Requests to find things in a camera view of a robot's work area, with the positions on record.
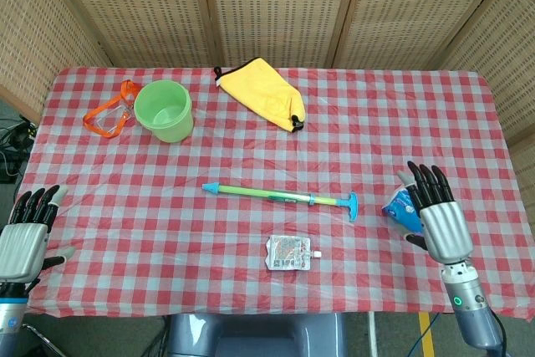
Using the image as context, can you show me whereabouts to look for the green and blue water syringe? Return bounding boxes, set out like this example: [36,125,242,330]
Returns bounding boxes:
[201,181,359,223]

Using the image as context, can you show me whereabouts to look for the blue tissue pack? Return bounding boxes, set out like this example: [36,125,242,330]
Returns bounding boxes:
[382,188,424,236]

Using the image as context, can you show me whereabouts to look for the blue floor cable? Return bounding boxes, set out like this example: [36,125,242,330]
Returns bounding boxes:
[410,313,441,357]

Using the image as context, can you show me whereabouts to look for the orange lanyard badge holder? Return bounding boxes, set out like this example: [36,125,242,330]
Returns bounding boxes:
[83,79,142,140]

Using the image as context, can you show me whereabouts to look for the white table leg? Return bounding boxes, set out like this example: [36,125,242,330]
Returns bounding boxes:
[367,313,380,357]

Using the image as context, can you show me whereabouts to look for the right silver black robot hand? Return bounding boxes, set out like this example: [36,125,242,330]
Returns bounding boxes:
[396,161,476,266]

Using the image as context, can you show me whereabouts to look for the woven wooden folding screen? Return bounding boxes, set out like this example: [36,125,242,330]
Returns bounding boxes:
[0,0,535,191]

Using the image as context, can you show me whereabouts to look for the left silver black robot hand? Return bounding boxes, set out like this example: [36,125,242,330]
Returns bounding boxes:
[0,184,76,291]

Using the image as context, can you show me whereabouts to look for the black floor cables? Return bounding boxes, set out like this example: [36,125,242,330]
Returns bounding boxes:
[0,114,38,185]

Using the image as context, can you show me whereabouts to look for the red white checkered tablecloth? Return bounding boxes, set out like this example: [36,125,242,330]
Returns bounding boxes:
[0,66,535,319]

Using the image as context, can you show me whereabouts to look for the yellow folded cloth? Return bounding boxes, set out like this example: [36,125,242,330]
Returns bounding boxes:
[213,57,306,134]

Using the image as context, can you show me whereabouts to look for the silver spouted drink pouch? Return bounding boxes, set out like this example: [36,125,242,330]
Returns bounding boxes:
[265,235,322,271]

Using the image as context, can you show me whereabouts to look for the green plastic bucket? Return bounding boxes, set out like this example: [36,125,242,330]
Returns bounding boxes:
[133,79,195,144]

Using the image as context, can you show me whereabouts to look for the grey robot torso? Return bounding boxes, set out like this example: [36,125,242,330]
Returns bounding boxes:
[166,313,348,357]

